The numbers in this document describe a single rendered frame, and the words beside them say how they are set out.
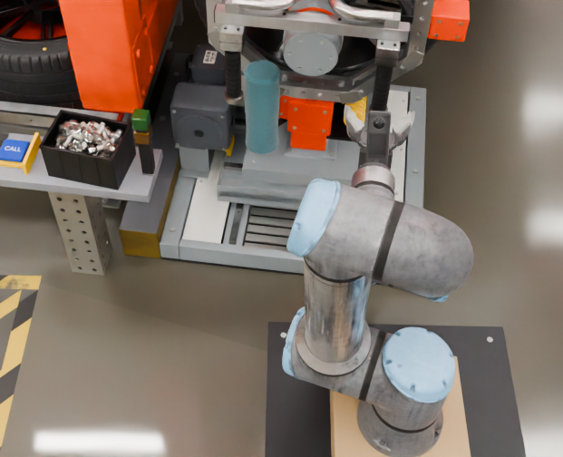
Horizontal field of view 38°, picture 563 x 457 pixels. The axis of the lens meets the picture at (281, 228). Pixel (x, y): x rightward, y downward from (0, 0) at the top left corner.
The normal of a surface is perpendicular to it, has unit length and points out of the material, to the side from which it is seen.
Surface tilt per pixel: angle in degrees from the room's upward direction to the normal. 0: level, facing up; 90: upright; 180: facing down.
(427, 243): 39
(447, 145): 0
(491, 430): 0
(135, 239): 90
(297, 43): 90
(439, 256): 52
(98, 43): 90
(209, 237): 0
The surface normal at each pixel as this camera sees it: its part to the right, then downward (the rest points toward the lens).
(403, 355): 0.13, -0.60
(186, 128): -0.13, 0.78
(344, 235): -0.21, 0.10
